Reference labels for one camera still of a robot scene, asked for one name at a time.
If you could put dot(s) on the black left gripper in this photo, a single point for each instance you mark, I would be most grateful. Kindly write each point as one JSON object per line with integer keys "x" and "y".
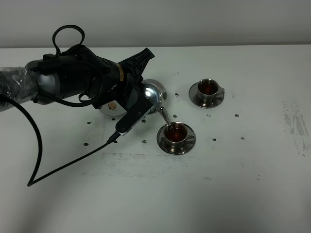
{"x": 78, "y": 71}

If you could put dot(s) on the stainless steel teapot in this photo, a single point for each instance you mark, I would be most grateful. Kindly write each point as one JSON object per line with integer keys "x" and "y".
{"x": 156, "y": 94}

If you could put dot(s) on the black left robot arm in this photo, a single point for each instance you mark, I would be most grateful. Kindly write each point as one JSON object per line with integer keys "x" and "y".
{"x": 20, "y": 85}

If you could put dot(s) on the round steel teapot saucer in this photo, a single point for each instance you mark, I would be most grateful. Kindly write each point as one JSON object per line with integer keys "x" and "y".
{"x": 112, "y": 109}

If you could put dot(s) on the far stainless steel teacup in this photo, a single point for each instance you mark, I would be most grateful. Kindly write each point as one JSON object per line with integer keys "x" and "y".
{"x": 209, "y": 89}

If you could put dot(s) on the stainless steel teacup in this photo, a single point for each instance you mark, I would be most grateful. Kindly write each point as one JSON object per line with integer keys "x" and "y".
{"x": 177, "y": 134}
{"x": 209, "y": 89}

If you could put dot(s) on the far stainless steel saucer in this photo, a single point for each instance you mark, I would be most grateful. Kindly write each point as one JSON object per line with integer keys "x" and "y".
{"x": 206, "y": 101}

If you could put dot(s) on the stainless steel saucer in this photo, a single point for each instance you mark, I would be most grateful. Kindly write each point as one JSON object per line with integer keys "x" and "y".
{"x": 206, "y": 101}
{"x": 179, "y": 150}

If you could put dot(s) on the near stainless steel teacup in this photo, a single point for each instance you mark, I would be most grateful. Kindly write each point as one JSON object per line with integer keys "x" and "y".
{"x": 177, "y": 134}

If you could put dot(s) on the near stainless steel saucer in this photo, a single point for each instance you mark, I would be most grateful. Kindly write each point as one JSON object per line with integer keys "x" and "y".
{"x": 179, "y": 150}

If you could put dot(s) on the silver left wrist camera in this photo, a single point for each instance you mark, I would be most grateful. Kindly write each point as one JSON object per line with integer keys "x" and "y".
{"x": 136, "y": 106}

